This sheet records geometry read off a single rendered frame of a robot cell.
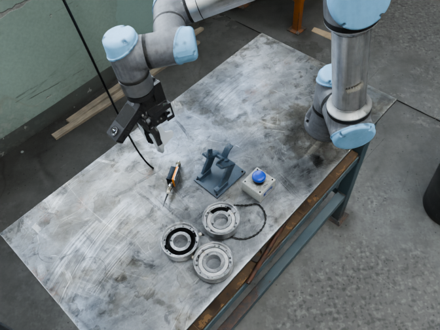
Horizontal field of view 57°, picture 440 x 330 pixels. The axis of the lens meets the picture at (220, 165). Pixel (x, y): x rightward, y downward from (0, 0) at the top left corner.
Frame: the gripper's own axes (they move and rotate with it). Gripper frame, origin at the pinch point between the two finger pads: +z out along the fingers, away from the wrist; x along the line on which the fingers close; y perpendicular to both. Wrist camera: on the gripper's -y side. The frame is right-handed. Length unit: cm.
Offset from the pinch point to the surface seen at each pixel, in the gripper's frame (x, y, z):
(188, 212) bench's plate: -12.6, -2.5, 17.9
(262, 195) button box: -24.9, 15.5, 16.2
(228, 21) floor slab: 139, 140, 97
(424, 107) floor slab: -9, 163, 106
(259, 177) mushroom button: -22.1, 17.7, 12.0
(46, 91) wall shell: 143, 1, 68
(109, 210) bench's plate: 4.3, -19.1, 16.1
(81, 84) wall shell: 145, 22, 79
